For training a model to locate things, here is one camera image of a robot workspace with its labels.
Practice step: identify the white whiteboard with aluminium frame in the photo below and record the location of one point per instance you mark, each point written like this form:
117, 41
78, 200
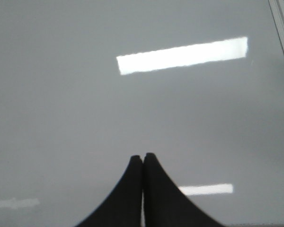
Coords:
86, 84

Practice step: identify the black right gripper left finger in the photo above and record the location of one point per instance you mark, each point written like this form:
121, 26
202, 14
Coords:
122, 207

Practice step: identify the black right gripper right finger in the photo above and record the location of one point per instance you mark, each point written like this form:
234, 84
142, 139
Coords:
164, 204

